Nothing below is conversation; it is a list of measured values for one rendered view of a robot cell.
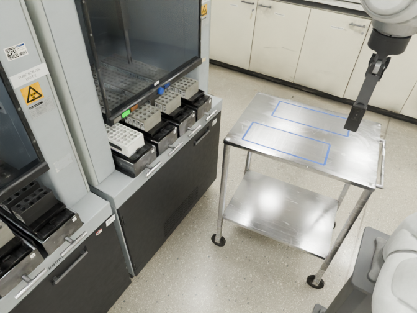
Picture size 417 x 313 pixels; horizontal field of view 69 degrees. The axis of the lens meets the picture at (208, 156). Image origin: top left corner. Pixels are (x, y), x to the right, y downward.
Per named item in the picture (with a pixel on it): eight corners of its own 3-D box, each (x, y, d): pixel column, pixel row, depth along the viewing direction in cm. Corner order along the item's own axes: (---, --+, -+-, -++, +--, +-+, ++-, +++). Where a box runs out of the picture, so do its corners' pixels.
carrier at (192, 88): (195, 90, 156) (195, 79, 152) (198, 91, 156) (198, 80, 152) (182, 100, 149) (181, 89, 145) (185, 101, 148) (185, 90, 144)
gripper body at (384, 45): (411, 41, 59) (390, 84, 65) (414, 28, 64) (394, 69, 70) (370, 32, 61) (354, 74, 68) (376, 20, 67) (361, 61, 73)
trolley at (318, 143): (210, 243, 183) (216, 137, 128) (237, 192, 214) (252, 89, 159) (322, 293, 163) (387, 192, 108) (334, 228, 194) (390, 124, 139)
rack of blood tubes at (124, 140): (76, 133, 130) (72, 122, 126) (94, 122, 136) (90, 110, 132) (128, 159, 119) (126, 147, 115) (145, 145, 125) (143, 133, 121)
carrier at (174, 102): (177, 103, 147) (177, 92, 143) (181, 104, 146) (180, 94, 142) (162, 114, 139) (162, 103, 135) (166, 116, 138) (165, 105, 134)
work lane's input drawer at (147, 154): (26, 122, 146) (18, 106, 140) (50, 108, 155) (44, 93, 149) (144, 182, 119) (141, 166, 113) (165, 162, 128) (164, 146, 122)
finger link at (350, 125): (367, 106, 68) (367, 107, 67) (356, 131, 73) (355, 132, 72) (354, 102, 69) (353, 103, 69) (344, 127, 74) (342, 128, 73)
